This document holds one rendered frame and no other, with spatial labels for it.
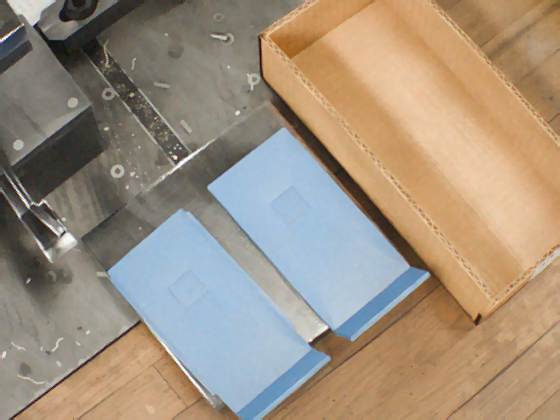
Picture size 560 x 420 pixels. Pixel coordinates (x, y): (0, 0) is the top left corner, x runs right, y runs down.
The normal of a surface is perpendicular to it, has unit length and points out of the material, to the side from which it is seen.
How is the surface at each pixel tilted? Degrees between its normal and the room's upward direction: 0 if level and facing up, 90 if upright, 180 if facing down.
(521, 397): 0
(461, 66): 90
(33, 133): 0
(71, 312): 0
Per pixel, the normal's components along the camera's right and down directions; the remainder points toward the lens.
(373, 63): -0.01, -0.33
